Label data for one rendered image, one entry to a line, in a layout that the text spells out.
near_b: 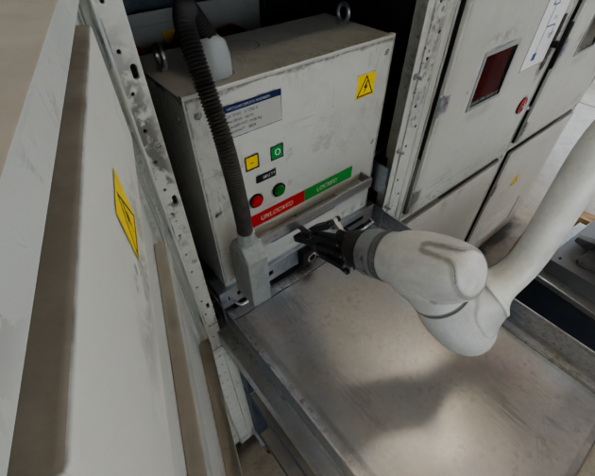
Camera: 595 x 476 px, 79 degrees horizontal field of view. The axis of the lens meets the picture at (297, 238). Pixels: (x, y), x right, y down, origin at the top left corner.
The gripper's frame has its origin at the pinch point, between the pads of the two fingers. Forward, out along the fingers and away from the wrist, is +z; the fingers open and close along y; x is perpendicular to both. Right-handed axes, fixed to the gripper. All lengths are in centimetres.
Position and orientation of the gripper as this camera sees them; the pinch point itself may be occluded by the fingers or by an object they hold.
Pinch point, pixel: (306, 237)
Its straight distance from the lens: 84.2
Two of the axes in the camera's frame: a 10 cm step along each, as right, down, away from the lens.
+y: 3.1, 8.8, 3.4
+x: 7.8, -4.5, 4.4
